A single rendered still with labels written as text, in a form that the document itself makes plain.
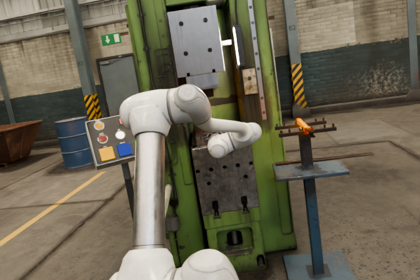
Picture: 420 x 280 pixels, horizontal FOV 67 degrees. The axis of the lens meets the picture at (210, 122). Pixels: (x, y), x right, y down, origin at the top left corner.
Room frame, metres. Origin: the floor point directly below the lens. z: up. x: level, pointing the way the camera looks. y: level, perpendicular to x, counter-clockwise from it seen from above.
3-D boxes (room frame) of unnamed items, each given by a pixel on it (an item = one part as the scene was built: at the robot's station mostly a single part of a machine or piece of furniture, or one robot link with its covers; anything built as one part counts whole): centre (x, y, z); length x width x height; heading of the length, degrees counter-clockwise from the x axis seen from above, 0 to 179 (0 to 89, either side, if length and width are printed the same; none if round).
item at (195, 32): (2.22, -0.03, 1.56); 0.42 x 0.39 x 0.40; 1
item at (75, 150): (6.02, 2.60, 0.44); 0.59 x 0.59 x 0.88
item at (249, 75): (2.14, -0.31, 1.27); 0.09 x 0.02 x 0.17; 91
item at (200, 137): (2.22, 0.01, 0.96); 0.42 x 0.20 x 0.09; 1
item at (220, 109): (2.54, -0.03, 1.37); 0.41 x 0.10 x 0.91; 91
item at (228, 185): (2.23, -0.04, 0.69); 0.56 x 0.38 x 0.45; 1
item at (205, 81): (2.22, 0.01, 1.32); 0.42 x 0.20 x 0.10; 1
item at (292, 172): (1.85, -0.55, 0.71); 0.40 x 0.30 x 0.02; 83
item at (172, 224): (2.12, 0.37, 0.36); 0.09 x 0.07 x 0.12; 91
